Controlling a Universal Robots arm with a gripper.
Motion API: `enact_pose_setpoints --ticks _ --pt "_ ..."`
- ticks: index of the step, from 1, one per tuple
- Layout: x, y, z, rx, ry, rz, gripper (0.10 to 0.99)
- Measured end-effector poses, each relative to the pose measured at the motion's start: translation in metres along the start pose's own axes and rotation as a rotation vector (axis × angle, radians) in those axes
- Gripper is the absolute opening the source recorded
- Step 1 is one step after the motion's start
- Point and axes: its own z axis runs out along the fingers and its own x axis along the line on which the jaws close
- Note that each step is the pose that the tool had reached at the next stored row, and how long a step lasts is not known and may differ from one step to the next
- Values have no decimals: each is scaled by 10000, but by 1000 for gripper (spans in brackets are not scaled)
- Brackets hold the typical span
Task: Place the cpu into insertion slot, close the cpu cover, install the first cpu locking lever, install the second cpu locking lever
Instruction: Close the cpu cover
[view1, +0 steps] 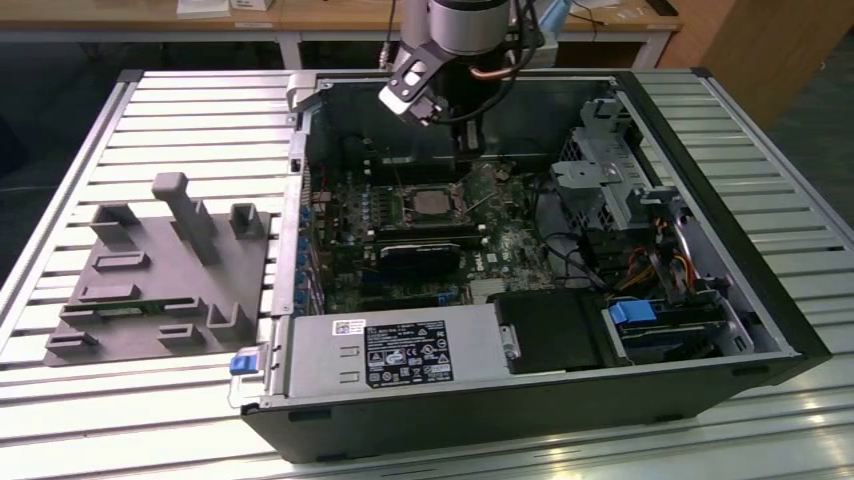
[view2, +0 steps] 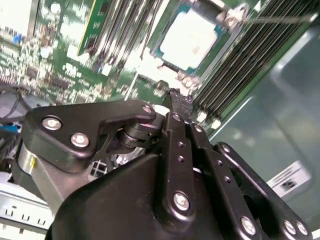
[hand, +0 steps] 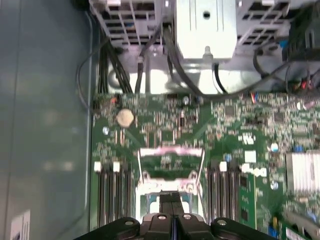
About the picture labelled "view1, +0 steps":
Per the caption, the CPU socket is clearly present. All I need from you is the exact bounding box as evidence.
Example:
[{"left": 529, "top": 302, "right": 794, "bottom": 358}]
[{"left": 396, "top": 183, "right": 470, "bottom": 226}]

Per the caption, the metal drive cage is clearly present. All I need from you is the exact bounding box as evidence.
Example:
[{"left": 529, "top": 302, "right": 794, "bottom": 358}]
[{"left": 550, "top": 97, "right": 675, "bottom": 231}]

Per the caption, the green motherboard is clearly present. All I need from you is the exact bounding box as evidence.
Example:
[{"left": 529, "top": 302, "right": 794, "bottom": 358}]
[{"left": 310, "top": 154, "right": 562, "bottom": 314}]

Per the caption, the black graphics card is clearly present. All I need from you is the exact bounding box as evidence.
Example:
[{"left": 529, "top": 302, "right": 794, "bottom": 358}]
[{"left": 376, "top": 242, "right": 462, "bottom": 281}]

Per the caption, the silver chipset heatsink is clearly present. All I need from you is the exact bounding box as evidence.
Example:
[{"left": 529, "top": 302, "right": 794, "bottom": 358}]
[{"left": 470, "top": 277, "right": 506, "bottom": 301}]

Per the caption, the wooden cabinet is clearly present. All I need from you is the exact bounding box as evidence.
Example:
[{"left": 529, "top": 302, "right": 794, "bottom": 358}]
[{"left": 657, "top": 0, "right": 854, "bottom": 129}]

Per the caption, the black drive box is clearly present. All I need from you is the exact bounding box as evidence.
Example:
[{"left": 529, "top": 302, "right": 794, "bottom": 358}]
[{"left": 490, "top": 289, "right": 626, "bottom": 376}]

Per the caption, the blue disk carrier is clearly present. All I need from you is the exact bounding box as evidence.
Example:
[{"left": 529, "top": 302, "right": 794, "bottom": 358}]
[{"left": 605, "top": 297, "right": 735, "bottom": 361}]

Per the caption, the silver power supply unit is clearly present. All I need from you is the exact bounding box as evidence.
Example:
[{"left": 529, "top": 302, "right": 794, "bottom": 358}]
[{"left": 263, "top": 304, "right": 519, "bottom": 401}]

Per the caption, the wooden desk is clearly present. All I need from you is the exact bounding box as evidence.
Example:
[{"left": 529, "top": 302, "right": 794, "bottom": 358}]
[{"left": 0, "top": 0, "right": 683, "bottom": 71}]

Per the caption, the gray parts rack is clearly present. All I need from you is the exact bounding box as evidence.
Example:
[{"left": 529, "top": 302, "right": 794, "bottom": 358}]
[{"left": 40, "top": 172, "right": 275, "bottom": 369}]

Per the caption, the blue case latch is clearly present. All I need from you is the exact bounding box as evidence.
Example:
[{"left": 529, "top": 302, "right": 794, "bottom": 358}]
[{"left": 227, "top": 349, "right": 262, "bottom": 376}]

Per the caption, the black PC case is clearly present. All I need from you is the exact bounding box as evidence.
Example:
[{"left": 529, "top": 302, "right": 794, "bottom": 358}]
[{"left": 239, "top": 67, "right": 833, "bottom": 464}]

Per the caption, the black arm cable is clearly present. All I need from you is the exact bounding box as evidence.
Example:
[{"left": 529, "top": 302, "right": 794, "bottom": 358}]
[{"left": 432, "top": 0, "right": 546, "bottom": 126}]

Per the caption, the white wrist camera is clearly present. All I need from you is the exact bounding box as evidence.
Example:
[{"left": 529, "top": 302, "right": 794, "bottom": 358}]
[{"left": 376, "top": 42, "right": 459, "bottom": 126}]

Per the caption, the black wire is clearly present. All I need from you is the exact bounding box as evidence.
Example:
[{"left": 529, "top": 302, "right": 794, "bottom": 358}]
[{"left": 539, "top": 229, "right": 609, "bottom": 292}]

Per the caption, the yellow wire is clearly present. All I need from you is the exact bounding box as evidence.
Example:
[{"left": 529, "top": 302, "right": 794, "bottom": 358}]
[{"left": 617, "top": 252, "right": 659, "bottom": 294}]

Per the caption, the orange wire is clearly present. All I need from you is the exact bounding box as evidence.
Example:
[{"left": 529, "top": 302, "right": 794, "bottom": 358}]
[{"left": 670, "top": 254, "right": 697, "bottom": 286}]

